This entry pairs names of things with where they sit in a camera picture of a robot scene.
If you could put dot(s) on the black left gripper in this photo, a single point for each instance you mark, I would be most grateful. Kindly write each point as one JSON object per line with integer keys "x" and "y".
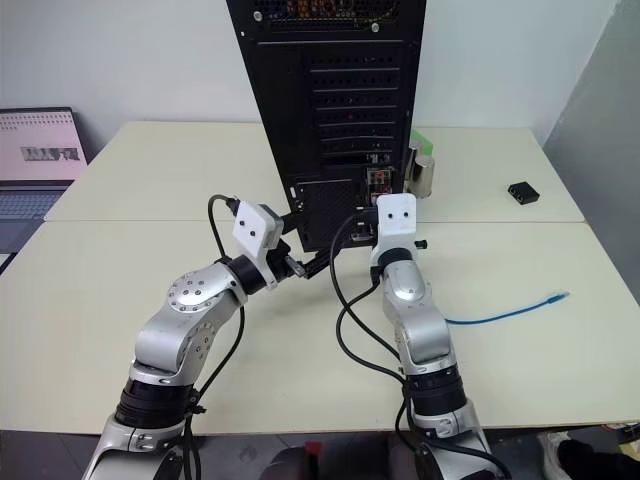
{"x": 281, "y": 260}

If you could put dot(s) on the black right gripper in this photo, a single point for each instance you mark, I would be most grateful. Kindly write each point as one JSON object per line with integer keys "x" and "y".
{"x": 365, "y": 227}

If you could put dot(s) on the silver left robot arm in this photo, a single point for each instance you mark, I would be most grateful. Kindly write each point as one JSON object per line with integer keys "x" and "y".
{"x": 190, "y": 300}

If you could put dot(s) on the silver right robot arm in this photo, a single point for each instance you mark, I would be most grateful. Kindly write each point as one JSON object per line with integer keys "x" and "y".
{"x": 420, "y": 330}

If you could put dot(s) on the black computer tower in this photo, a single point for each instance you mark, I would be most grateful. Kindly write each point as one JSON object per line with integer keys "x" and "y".
{"x": 330, "y": 125}

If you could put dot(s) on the silver metal cup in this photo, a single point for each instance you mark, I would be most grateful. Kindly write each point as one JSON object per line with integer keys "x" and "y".
{"x": 421, "y": 175}

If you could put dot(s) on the green flat object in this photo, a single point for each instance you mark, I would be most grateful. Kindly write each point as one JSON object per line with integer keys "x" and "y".
{"x": 423, "y": 140}

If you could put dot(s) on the small black adapter box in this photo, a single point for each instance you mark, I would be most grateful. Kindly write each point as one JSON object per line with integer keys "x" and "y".
{"x": 524, "y": 193}

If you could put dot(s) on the open grey laptop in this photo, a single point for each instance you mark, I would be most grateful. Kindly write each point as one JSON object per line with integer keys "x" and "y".
{"x": 35, "y": 150}

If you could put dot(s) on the white shoe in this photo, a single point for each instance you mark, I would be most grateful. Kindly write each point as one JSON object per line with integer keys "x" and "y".
{"x": 550, "y": 452}

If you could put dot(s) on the black shoe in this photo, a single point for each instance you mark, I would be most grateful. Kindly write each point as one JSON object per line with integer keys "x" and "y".
{"x": 595, "y": 462}

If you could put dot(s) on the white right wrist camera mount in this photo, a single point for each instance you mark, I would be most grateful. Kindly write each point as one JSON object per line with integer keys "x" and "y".
{"x": 395, "y": 220}

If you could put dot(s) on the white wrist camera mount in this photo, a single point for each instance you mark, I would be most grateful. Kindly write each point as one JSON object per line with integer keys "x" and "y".
{"x": 395, "y": 220}
{"x": 255, "y": 225}

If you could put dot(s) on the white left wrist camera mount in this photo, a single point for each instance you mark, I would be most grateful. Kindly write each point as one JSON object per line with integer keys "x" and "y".
{"x": 255, "y": 225}

